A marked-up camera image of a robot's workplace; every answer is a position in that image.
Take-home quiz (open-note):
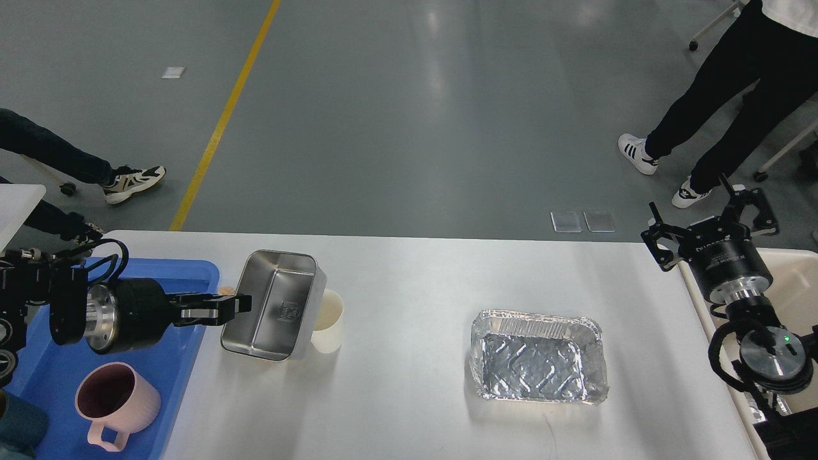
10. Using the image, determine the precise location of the floor socket plate left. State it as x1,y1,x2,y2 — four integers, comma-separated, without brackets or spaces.
550,210,582,234

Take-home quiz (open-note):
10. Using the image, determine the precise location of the stainless steel tray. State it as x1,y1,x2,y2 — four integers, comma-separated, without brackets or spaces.
221,250,327,363

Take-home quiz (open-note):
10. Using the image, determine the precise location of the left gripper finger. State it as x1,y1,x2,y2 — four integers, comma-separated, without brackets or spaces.
167,292,253,317
173,310,236,327

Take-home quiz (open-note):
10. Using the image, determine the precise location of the white office chair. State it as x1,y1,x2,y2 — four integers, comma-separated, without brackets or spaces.
688,1,817,183

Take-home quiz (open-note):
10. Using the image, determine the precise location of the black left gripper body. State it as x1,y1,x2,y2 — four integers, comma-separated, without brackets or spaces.
85,279,181,355

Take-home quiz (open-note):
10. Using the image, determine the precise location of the person in beige sweater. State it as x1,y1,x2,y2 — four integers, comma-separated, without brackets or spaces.
1,109,167,245

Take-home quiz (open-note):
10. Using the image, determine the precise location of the aluminium foil tray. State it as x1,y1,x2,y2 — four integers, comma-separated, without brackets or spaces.
468,309,610,405

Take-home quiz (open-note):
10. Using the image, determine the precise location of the white paper cup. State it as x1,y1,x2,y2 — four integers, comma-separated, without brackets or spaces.
311,289,345,353

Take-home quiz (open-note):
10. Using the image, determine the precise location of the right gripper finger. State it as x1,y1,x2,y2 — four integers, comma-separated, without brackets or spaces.
708,174,780,243
640,202,708,273

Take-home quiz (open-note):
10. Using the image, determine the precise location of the beige plastic bin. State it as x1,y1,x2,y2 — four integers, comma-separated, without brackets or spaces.
678,249,817,459

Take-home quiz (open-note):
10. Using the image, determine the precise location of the person in black trousers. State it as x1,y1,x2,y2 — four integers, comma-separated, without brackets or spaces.
617,1,817,209

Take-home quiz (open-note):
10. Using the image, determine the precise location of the pink ribbed mug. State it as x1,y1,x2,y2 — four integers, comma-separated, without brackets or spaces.
74,362,162,452

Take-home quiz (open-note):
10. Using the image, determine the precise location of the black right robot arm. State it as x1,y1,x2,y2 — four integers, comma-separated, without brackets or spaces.
642,176,816,459

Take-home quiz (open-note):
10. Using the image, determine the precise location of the floor socket plate right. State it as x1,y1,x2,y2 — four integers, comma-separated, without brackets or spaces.
582,210,616,233

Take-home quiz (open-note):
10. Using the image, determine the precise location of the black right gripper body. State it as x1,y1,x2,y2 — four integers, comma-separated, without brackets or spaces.
689,240,773,305

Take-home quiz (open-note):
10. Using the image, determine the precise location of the blue plastic bin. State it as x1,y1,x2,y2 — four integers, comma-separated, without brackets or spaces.
3,258,220,459

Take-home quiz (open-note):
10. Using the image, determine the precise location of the floor socket plate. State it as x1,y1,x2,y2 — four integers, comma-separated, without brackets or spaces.
582,210,616,233
550,210,582,234

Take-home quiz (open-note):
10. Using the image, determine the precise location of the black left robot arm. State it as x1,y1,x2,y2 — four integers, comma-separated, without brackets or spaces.
1,238,253,385

